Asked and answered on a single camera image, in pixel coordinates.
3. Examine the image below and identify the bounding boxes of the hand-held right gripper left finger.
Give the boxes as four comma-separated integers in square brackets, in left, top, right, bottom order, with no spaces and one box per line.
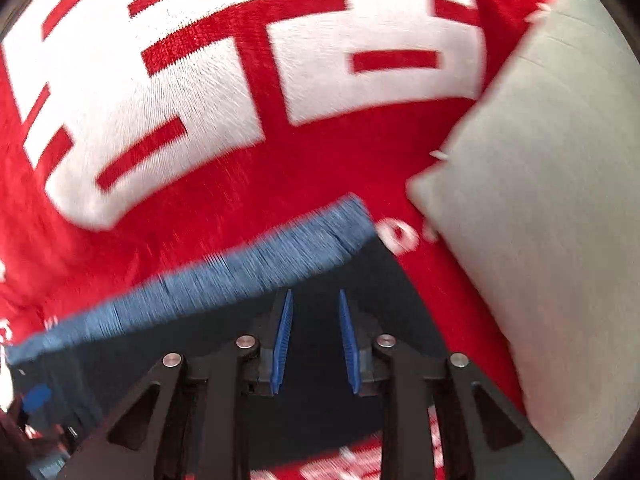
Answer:
[55,287,296,480]

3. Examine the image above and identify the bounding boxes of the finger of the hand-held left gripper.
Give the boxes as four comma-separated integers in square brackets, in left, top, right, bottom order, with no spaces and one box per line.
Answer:
[22,384,55,410]

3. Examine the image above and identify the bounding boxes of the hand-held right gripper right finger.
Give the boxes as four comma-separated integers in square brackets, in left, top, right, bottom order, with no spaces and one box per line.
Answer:
[337,287,576,480]

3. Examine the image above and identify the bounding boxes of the black pants with blue waistband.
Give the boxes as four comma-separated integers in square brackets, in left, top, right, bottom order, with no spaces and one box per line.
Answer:
[5,195,451,461]

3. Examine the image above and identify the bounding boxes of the red printed blanket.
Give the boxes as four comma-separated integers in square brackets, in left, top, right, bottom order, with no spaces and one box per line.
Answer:
[0,0,566,480]

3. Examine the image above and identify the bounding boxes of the white pillow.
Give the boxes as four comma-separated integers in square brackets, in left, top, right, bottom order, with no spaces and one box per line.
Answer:
[405,0,640,480]

